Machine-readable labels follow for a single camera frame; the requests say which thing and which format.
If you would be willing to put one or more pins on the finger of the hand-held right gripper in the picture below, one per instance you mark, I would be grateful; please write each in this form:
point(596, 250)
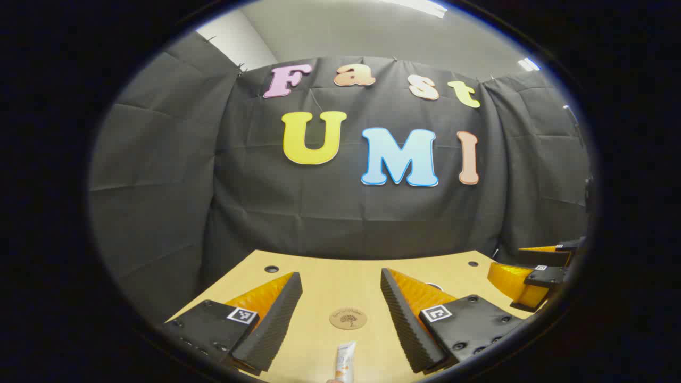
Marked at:
point(542, 258)
point(545, 277)

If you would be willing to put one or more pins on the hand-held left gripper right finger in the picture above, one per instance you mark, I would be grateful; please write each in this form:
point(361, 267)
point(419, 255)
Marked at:
point(404, 324)

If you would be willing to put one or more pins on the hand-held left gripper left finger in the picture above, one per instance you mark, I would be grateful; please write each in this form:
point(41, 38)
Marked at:
point(276, 319)

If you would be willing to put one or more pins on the round wooden coaster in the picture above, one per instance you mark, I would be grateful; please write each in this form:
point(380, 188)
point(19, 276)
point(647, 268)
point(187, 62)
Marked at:
point(348, 318)

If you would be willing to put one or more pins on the white toothpaste tube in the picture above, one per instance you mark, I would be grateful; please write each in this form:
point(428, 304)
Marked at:
point(346, 361)

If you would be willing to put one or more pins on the wooden desktop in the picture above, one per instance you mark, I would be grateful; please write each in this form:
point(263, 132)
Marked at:
point(340, 282)

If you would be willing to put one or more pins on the black backdrop cloth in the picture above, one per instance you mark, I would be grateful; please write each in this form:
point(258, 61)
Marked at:
point(255, 202)

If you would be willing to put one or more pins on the ceiling light panel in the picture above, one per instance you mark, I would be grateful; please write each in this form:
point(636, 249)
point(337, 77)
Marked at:
point(529, 64)

